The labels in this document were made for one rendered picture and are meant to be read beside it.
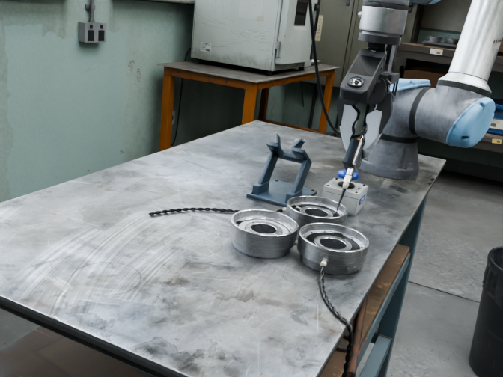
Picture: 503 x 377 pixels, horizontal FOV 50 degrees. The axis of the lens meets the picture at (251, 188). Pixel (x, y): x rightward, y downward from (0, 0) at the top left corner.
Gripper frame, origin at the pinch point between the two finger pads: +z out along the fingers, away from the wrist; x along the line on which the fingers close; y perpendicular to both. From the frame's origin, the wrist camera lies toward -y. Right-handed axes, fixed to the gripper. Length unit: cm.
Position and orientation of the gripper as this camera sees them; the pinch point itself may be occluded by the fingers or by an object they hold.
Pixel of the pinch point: (356, 149)
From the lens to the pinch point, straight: 99.4
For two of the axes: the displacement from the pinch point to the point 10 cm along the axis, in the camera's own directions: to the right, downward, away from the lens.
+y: 4.7, -2.4, 8.5
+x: -8.8, -2.4, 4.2
